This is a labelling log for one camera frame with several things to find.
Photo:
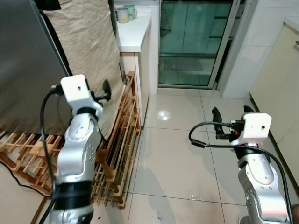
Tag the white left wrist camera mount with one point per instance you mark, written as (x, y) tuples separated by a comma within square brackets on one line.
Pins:
[(74, 88)]

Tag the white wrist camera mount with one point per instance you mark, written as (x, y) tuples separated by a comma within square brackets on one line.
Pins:
[(258, 127), (74, 88)]

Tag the dark grey fridge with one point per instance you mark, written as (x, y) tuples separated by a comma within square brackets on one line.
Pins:
[(23, 60)]

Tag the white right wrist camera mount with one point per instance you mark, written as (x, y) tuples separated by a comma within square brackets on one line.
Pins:
[(258, 127)]

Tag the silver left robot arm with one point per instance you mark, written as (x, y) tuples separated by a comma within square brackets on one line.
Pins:
[(77, 149)]

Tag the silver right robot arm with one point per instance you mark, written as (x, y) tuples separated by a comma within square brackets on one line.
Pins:
[(259, 177)]

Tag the large beige wrinkled cloth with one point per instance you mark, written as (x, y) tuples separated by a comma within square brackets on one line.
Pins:
[(84, 42)]

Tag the glass sliding door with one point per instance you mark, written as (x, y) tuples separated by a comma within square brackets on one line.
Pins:
[(196, 37)]

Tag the cream cabinet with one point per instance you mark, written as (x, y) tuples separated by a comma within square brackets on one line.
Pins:
[(275, 84)]

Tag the grey mug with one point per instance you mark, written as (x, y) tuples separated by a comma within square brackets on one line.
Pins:
[(123, 16)]

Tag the pale green mug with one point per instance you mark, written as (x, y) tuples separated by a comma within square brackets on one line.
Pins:
[(132, 11)]

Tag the white counter with cream side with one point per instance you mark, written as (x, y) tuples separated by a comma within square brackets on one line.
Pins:
[(135, 35)]

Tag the wooden slatted rack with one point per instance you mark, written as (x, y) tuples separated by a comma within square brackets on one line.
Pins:
[(124, 121)]

